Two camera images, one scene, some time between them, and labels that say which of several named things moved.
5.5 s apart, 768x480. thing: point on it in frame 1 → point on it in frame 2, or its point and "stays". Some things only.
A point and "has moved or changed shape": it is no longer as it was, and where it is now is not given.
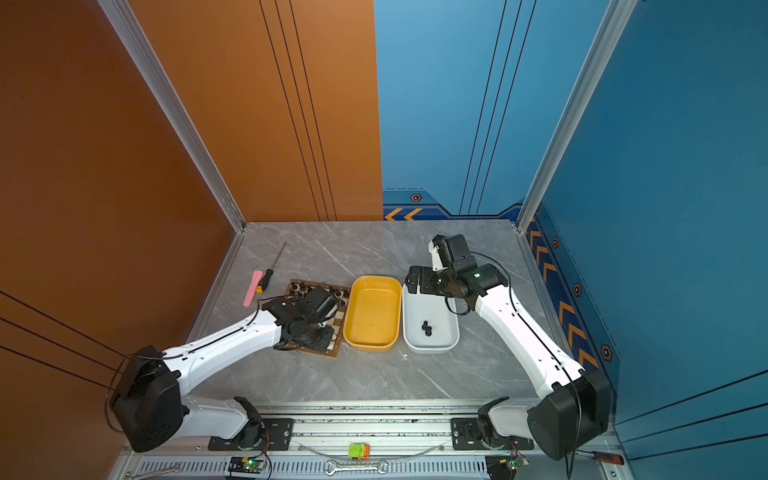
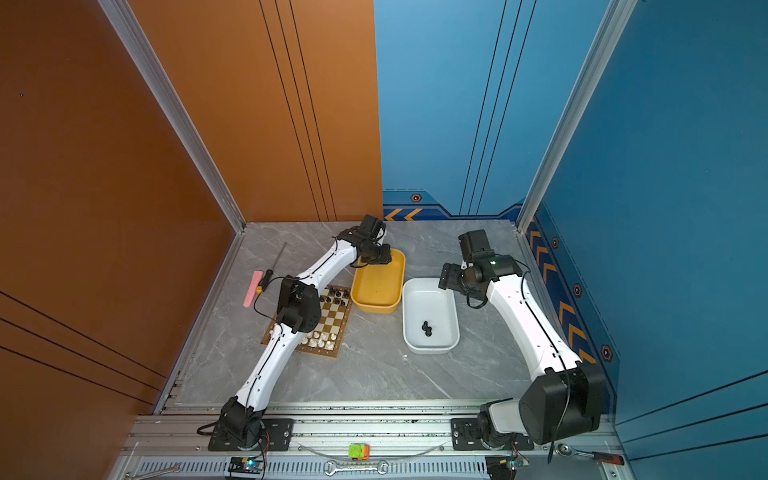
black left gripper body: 319,337 → 378,254
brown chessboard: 298,288 stays
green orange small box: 359,450 stays
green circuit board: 245,465 stays
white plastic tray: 429,325 stays
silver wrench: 379,467 stays
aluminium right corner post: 612,25 stays
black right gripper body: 439,282 → 458,279
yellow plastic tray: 372,315 has moved or changed shape
